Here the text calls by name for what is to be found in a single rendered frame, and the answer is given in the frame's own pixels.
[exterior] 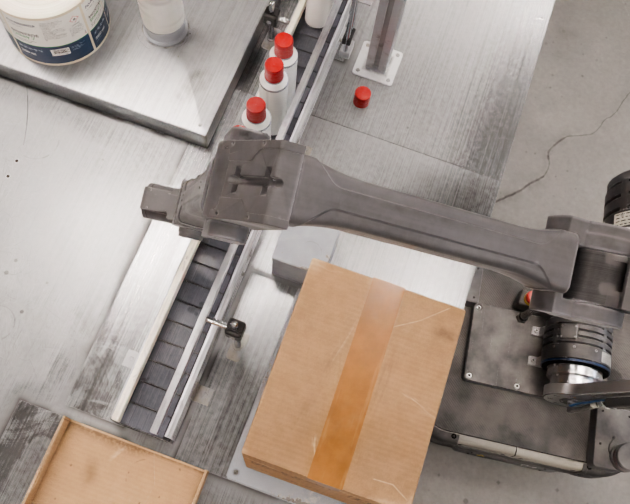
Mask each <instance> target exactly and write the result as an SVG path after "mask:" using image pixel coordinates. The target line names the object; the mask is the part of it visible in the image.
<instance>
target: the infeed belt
mask: <svg viewBox="0 0 630 504"><path fill-rule="evenodd" d="M347 2H348V0H343V1H342V3H341V5H340V8H339V10H338V13H337V15H336V17H335V20H334V22H333V24H332V27H331V29H330V31H329V34H328V36H327V38H326V41H325V43H324V45H323V48H322V50H321V52H320V55H319V57H318V60H317V62H316V64H315V67H314V69H313V71H312V74H311V76H310V78H309V81H308V83H307V85H306V88H305V90H304V92H303V95H302V97H301V99H300V102H299V104H298V107H297V109H296V111H295V114H294V116H293V118H292V121H291V123H290V125H289V128H288V130H287V132H286V135H285V137H284V139H283V140H287V141H289V140H290V137H291V135H292V133H293V130H294V128H295V126H296V123H297V121H298V119H299V116H300V114H301V111H302V109H303V107H304V104H305V102H306V100H307V97H308V95H309V92H310V90H311V88H312V85H313V83H314V81H315V78H316V76H317V73H318V71H319V69H320V66H321V64H322V62H323V59H324V57H325V55H326V52H327V50H328V47H329V45H330V43H331V40H332V38H333V36H334V33H335V31H336V28H337V26H338V24H339V21H340V19H341V17H342V14H343V12H344V10H345V7H346V5H347ZM305 11H306V7H305V9H304V11H303V13H302V15H301V18H300V20H299V22H298V24H297V27H296V29H295V31H294V33H293V36H292V37H293V39H294V44H293V46H294V47H295V48H296V50H297V52H298V62H297V76H296V90H297V88H298V85H299V83H300V81H301V78H302V76H303V74H304V71H305V69H306V67H307V64H308V62H309V60H310V57H311V55H312V53H313V50H314V48H315V46H316V43H317V41H318V39H319V36H320V34H321V32H322V30H323V29H320V30H316V29H312V28H310V27H309V26H308V25H307V24H306V22H305ZM296 90H295V92H296ZM229 246H230V243H228V242H224V241H220V240H215V239H211V238H203V241H201V242H200V244H199V246H198V248H197V251H196V253H195V255H194V257H193V260H192V262H191V264H190V266H189V269H188V271H187V273H186V275H185V277H184V280H183V282H182V284H181V286H180V289H179V291H178V293H177V295H176V298H175V300H174V302H173V304H172V307H171V309H170V311H169V313H168V316H167V318H166V320H165V322H164V325H163V327H162V329H161V331H160V333H159V336H158V338H157V340H156V342H155V345H154V347H153V349H152V351H151V354H150V356H149V358H148V360H147V363H146V365H145V367H144V369H143V372H142V374H141V376H140V378H139V381H138V383H137V385H136V387H135V389H134V392H133V394H132V396H131V398H130V401H129V403H128V405H127V407H126V410H125V412H124V414H123V416H122V419H121V421H120V422H119V423H122V424H125V425H127V426H130V427H132V428H135V429H138V430H140V431H143V432H146V433H148V434H151V435H153V436H156V437H159V438H161V439H163V437H164V436H165V434H166V431H167V429H168V427H169V424H170V422H171V419H172V417H173V415H174V412H175V410H176V408H177V405H178V403H179V400H180V398H181V396H182V393H183V391H184V389H185V386H186V384H187V381H188V379H189V377H190V374H191V372H192V370H193V367H194V365H195V363H196V360H197V358H198V355H199V353H200V351H201V348H202V346H203V344H204V341H205V339H206V336H207V334H208V332H209V329H210V327H211V325H212V324H209V323H205V325H204V327H203V330H202V332H201V334H200V337H199V339H198V342H197V344H196V346H195V349H194V351H193V353H192V356H191V358H190V360H189V363H188V365H187V367H186V370H185V372H184V374H183V377H182V379H181V381H180V384H179V386H178V389H177V391H176V393H175V396H174V398H173V400H172V403H171V405H170V407H169V410H168V412H167V414H166V417H165V419H164V421H163V424H162V426H161V428H160V431H159V433H158V435H156V434H153V433H151V432H150V429H151V427H152V425H153V422H154V420H155V418H156V415H157V413H158V411H159V408H160V406H161V404H162V401H163V399H164V397H165V394H166V392H167V390H168V388H169V385H170V383H171V381H172V378H173V376H174V374H175V371H176V369H177V367H178V364H179V362H180V360H181V357H182V355H183V353H184V350H185V348H186V346H187V343H188V341H189V339H190V336H191V334H192V332H193V329H194V327H195V325H196V322H197V320H198V318H199V315H200V313H201V311H202V308H203V306H204V304H205V301H206V299H207V297H208V295H209V292H210V290H211V288H212V285H213V283H214V281H215V278H216V276H217V274H218V271H219V269H220V267H221V264H222V262H223V260H224V257H225V255H226V253H227V250H228V248H229ZM244 246H245V245H238V248H237V250H236V252H235V255H234V257H233V259H232V262H231V264H230V266H229V269H228V271H227V273H226V276H225V278H224V280H223V283H222V285H221V287H220V290H219V292H218V295H217V297H216V299H215V302H214V304H213V306H212V309H211V311H210V313H209V316H211V317H213V318H215V315H216V313H217V310H218V308H219V306H220V303H221V301H222V299H223V296H224V294H225V291H226V289H227V287H228V284H229V282H230V280H231V277H232V275H233V273H234V270H235V268H236V265H237V263H238V261H239V258H240V256H241V254H242V251H243V249H244Z"/></svg>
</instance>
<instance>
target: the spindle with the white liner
mask: <svg viewBox="0 0 630 504"><path fill-rule="evenodd" d="M137 2H138V5H139V10H140V14H141V20H142V24H143V31H144V34H145V36H146V38H147V39H148V40H149V41H150V42H152V43H153V44H156V45H159V46H171V45H175V44H177V43H179V42H180V41H181V40H183V38H184V37H185V36H186V34H187V31H188V24H187V21H186V15H185V11H184V6H183V1H182V0H137Z"/></svg>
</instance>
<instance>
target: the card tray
mask: <svg viewBox="0 0 630 504"><path fill-rule="evenodd" d="M208 474H209V471H207V470H203V469H201V468H198V467H195V466H193V465H190V464H187V463H185V462H182V461H180V460H177V459H174V458H172V457H169V456H166V455H164V454H161V453H159V452H156V451H153V450H151V449H148V448H145V447H143V446H140V445H138V444H135V443H132V442H130V441H127V440H124V439H122V438H119V437H117V436H114V435H111V434H109V433H106V432H103V431H101V430H98V429H96V428H93V427H90V426H88V425H85V424H82V423H80V422H77V421H75V420H72V419H70V418H68V417H66V416H63V418H62V420H61V422H60V424H59V426H58V428H57V430H56V432H55V434H54V436H53V439H52V441H51V443H50V445H49V447H48V449H47V451H46V453H45V455H44V457H43V460H42V462H41V464H40V466H39V468H38V470H37V472H36V474H35V476H34V479H33V481H32V483H31V485H30V487H29V489H28V491H27V493H26V495H25V497H24V500H23V502H22V504H197V502H198V499H199V497H200V494H201V491H202V489H203V486H204V484H205V481H206V479H207V476H208Z"/></svg>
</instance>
